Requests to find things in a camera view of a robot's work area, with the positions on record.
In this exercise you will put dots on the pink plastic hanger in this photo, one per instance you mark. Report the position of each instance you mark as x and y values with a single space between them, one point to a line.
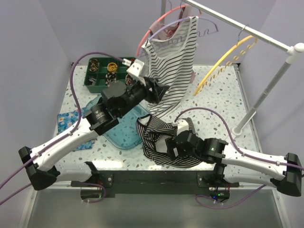
175 38

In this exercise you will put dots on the teal transparent plastic bin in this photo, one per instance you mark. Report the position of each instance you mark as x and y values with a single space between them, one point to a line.
124 135

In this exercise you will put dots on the grey black rolled sock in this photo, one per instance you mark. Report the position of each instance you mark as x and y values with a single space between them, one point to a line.
91 81

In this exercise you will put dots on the brown white patterned sock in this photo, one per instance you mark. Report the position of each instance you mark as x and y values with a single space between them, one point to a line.
129 81

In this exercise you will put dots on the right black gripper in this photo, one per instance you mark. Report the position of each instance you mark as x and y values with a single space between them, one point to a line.
170 145

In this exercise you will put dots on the black beige patterned sock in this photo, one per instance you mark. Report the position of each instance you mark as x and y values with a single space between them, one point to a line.
110 77

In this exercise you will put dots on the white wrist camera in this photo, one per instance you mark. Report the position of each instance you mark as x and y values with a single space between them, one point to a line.
136 70
181 125

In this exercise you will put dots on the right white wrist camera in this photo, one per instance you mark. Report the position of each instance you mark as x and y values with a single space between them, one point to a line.
181 125

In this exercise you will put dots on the green compartment organizer tray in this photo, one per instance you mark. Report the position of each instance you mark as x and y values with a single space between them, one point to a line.
102 71

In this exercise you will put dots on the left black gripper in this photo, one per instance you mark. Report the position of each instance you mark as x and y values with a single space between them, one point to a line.
159 90

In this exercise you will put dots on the blue floral folded cloth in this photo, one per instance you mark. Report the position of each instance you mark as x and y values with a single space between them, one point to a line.
66 120

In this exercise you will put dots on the yellow rolled sock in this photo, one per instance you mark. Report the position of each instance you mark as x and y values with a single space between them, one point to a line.
112 67

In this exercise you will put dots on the white clothes rack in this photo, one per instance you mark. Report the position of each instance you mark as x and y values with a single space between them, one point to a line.
279 119

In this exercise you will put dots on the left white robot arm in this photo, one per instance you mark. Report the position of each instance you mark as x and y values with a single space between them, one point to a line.
40 161

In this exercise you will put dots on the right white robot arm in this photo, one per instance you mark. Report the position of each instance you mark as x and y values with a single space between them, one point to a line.
233 165

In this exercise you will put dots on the yellow plastic hanger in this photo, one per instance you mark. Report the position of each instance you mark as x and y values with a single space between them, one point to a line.
225 61

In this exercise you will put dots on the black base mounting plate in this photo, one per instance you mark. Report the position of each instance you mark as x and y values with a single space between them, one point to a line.
153 182

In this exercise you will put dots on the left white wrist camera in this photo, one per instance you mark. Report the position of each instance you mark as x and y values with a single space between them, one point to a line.
136 70

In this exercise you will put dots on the brown patterned rolled sock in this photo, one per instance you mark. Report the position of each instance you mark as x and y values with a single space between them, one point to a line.
93 65

